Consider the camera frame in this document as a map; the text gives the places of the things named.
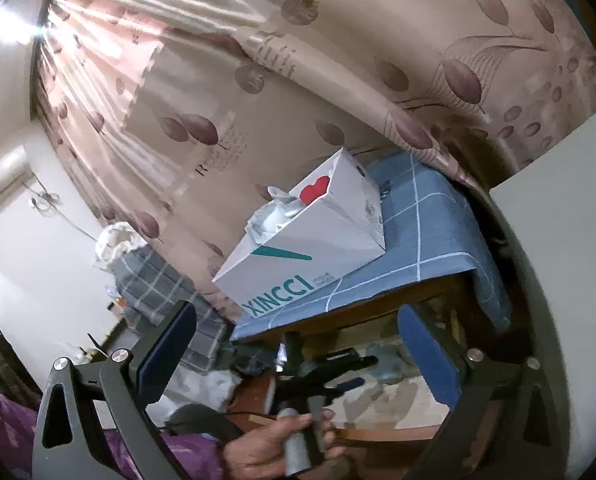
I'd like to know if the white cabinet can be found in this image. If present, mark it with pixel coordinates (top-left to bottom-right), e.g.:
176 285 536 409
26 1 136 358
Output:
470 102 596 480

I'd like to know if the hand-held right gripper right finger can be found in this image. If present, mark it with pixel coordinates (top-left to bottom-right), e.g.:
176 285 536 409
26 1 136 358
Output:
397 302 571 480

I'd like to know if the grey underwear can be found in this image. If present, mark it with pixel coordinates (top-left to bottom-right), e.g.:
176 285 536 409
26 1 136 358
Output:
343 380 451 431

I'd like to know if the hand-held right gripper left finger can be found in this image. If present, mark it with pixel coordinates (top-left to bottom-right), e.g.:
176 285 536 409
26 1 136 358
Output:
30 300 199 480

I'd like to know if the white shoe box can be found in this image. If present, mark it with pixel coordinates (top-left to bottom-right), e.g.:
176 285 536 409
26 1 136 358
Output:
212 147 387 321

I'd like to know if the blue checked tablecloth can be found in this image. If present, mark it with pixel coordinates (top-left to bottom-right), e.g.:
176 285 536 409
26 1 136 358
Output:
232 152 512 343

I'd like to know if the wooden drawer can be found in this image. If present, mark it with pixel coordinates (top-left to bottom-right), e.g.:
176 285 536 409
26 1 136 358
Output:
228 340 458 480

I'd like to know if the purple patterned cloth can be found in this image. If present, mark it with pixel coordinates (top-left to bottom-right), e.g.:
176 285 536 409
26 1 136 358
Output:
0 382 229 480

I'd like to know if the crumpled white plastic bag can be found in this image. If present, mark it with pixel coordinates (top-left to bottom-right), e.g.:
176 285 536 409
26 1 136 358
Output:
163 370 239 416

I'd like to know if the green plaid bedding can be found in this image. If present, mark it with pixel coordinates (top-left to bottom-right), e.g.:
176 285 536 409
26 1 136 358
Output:
113 247 239 376

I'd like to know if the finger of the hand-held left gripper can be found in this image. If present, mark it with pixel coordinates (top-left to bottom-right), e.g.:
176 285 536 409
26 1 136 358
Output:
305 347 380 378
323 377 367 403

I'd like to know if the red heart underwear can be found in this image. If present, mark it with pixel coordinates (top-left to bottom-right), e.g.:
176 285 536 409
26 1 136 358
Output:
298 176 333 207

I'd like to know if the beige leaf print curtain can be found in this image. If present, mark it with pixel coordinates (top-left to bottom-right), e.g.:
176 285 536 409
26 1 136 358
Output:
30 0 596 321

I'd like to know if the pale green underwear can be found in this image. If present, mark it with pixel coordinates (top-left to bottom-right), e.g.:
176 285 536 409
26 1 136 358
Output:
363 342 409 381

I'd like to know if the person's left hand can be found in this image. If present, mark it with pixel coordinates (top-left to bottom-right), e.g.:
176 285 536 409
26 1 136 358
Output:
223 412 346 480

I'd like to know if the wooden nightstand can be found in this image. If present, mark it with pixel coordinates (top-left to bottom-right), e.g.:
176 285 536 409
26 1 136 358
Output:
283 275 478 461

